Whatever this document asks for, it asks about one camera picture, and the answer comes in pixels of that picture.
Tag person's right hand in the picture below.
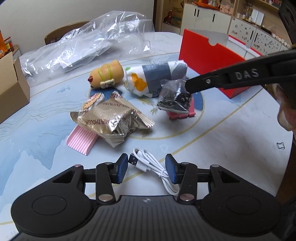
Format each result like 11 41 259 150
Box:
272 84 295 144

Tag rolled patterned cloth package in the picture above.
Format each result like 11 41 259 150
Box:
124 60 188 98

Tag brown wooden chair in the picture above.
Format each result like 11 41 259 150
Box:
44 21 88 45

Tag gold foil snack wrapper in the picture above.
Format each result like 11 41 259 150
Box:
70 91 155 147

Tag yellow squishy dog toy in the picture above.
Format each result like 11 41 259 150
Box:
87 60 125 89

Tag orange snack bag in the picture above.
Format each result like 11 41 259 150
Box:
0 32 7 58

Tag red lidded jar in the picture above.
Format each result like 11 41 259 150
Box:
4 37 14 52

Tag white kitchen cabinets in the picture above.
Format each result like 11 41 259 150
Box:
180 1 292 55

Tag white USB cable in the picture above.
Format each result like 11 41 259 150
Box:
128 148 181 197

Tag bag of black beads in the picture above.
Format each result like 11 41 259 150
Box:
157 79 192 114

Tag small brown cardboard box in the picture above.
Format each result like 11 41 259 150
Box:
0 53 30 122

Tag pink binder clip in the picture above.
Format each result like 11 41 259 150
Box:
166 111 196 121

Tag clear plastic bag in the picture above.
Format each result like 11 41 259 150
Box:
20 11 154 87

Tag small cartoon snack packet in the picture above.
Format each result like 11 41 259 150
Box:
81 92 105 111

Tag red and white cardboard box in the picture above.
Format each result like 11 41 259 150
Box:
179 29 259 98

